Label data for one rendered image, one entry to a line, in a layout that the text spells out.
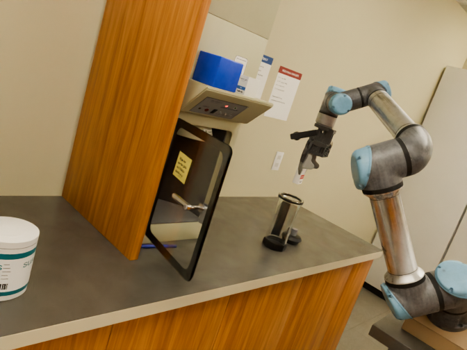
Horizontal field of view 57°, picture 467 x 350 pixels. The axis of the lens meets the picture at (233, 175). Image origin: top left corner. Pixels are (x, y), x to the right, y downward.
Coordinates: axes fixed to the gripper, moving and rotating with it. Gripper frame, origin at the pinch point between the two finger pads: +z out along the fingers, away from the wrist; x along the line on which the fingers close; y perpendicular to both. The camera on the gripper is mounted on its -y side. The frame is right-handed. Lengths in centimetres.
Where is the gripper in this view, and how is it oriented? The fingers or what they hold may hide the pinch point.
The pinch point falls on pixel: (301, 170)
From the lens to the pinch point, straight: 174.5
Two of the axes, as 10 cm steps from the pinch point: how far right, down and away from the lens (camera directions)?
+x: 4.9, -0.5, 8.7
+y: 8.1, 3.9, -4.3
